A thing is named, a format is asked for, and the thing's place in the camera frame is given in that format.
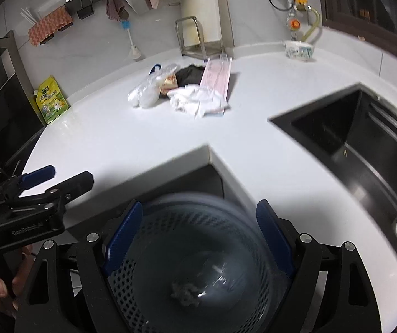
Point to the grey perforated waste bin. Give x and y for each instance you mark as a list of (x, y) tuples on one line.
[(143, 284)]

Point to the white straws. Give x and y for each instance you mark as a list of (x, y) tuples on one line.
[(28, 15)]

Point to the orange wavy sponge cloth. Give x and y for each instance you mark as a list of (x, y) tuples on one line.
[(49, 26)]

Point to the brown hanging cloth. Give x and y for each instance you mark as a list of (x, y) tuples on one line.
[(115, 5)]

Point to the brown food wrapper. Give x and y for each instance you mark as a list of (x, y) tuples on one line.
[(169, 83)]

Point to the black kitchen sink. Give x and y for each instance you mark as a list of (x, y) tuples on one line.
[(358, 152)]

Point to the blue white bottle brush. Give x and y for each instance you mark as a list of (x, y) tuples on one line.
[(131, 40)]

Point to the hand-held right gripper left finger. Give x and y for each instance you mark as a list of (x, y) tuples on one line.
[(125, 239)]

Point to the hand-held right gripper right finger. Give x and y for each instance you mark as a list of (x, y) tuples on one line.
[(274, 239)]

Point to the black hanging holder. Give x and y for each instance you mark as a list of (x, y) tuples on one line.
[(85, 11)]

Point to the gas valve with orange knob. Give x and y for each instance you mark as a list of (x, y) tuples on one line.
[(295, 17)]

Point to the small grey tissue clump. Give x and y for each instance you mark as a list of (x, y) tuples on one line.
[(185, 293)]

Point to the pink flat package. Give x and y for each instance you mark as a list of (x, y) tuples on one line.
[(215, 76)]

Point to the white cylindrical column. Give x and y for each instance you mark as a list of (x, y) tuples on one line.
[(205, 7)]

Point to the white patterned bowl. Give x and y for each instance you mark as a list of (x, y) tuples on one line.
[(299, 49)]

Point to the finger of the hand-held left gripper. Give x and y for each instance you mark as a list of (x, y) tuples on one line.
[(39, 177), (75, 184)]

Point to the green yellow seasoning pouch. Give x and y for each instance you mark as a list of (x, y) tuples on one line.
[(51, 102)]

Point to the clear plastic bag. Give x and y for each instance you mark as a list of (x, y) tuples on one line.
[(146, 92)]

